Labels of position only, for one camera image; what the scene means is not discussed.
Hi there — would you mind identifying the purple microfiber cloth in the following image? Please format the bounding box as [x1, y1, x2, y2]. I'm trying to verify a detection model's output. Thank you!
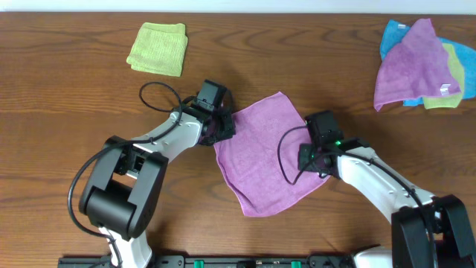
[214, 92, 328, 217]

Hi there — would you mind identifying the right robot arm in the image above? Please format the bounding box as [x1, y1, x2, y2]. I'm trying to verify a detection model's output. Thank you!
[298, 138, 475, 268]

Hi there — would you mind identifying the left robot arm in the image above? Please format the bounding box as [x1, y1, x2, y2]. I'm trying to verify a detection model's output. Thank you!
[79, 104, 235, 267]

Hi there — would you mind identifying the folded green cloth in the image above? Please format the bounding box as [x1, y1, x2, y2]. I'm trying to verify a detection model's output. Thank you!
[126, 22, 188, 77]

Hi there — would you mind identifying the purple cloth in pile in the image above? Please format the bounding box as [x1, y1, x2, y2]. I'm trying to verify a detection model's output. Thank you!
[373, 19, 460, 111]

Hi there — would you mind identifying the green cloth in pile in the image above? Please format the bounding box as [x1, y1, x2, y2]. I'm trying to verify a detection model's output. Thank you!
[423, 43, 465, 109]

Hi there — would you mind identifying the blue cloth in pile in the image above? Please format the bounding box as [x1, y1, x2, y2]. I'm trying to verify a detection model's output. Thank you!
[380, 20, 475, 109]

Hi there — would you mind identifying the left black cable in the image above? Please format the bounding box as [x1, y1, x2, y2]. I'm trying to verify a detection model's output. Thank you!
[67, 81, 198, 268]

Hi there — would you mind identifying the black cable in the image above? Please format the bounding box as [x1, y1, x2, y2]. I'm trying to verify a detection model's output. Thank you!
[277, 125, 440, 268]
[67, 81, 198, 268]

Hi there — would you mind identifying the right black cable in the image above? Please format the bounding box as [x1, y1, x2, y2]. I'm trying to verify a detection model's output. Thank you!
[277, 125, 440, 268]

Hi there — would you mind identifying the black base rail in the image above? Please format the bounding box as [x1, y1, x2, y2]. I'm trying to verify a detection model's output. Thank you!
[57, 255, 356, 268]

